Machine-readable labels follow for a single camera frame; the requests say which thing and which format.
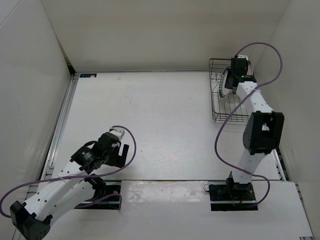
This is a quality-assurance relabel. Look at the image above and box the green red rimmed plate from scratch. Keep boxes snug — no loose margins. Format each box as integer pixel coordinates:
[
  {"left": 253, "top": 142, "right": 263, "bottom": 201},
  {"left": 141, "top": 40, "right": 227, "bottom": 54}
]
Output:
[{"left": 218, "top": 65, "right": 233, "bottom": 99}]

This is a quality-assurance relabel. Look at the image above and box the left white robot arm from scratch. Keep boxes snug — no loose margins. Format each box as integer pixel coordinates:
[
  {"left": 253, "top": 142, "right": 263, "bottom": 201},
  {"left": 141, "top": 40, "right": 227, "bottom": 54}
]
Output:
[{"left": 10, "top": 128, "right": 129, "bottom": 240}]

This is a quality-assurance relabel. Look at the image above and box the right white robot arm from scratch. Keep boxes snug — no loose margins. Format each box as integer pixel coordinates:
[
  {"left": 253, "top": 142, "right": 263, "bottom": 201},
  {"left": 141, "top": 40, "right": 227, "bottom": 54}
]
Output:
[{"left": 220, "top": 55, "right": 285, "bottom": 200}]

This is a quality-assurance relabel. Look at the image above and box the orange pattern plate rear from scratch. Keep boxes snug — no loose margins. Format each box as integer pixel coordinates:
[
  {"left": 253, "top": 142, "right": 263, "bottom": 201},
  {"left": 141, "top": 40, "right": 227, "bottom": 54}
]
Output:
[{"left": 246, "top": 63, "right": 254, "bottom": 76}]

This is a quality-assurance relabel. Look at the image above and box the small black label sticker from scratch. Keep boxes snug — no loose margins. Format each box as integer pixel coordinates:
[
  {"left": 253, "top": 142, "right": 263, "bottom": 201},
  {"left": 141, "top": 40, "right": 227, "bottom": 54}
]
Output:
[{"left": 79, "top": 73, "right": 97, "bottom": 78}]

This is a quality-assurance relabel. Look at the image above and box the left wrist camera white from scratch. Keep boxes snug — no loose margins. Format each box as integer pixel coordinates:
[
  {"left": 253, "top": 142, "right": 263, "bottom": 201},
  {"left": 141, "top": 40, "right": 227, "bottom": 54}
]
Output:
[{"left": 109, "top": 127, "right": 125, "bottom": 141}]

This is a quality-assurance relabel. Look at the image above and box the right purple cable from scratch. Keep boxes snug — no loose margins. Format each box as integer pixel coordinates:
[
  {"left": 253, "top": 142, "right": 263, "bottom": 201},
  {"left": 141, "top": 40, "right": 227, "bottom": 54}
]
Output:
[{"left": 214, "top": 42, "right": 284, "bottom": 207}]

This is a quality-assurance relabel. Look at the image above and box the purple cable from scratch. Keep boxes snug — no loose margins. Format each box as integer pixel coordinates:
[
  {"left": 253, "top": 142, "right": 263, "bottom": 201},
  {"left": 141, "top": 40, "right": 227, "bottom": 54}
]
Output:
[
  {"left": 214, "top": 42, "right": 284, "bottom": 207},
  {"left": 0, "top": 124, "right": 137, "bottom": 218}
]

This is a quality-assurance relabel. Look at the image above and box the black wire dish rack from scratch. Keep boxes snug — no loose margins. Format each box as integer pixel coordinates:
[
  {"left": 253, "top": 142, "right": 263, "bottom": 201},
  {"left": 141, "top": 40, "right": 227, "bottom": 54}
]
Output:
[{"left": 208, "top": 58, "right": 241, "bottom": 123}]

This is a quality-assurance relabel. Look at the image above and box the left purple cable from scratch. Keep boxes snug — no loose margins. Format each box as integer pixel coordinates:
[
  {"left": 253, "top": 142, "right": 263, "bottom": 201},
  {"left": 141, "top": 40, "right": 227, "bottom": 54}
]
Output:
[{"left": 0, "top": 124, "right": 137, "bottom": 218}]

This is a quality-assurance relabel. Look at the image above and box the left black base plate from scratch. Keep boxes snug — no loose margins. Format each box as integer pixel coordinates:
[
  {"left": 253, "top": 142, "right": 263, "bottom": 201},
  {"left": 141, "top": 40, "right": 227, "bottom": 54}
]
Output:
[{"left": 75, "top": 181, "right": 122, "bottom": 210}]

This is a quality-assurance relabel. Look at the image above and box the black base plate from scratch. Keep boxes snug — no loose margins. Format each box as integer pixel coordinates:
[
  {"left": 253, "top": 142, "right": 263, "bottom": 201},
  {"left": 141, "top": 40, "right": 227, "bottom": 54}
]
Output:
[
  {"left": 75, "top": 181, "right": 122, "bottom": 210},
  {"left": 203, "top": 183, "right": 258, "bottom": 212}
]

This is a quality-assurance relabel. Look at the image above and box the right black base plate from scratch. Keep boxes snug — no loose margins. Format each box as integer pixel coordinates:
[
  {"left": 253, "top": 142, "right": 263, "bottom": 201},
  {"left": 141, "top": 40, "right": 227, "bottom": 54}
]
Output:
[{"left": 203, "top": 183, "right": 258, "bottom": 212}]

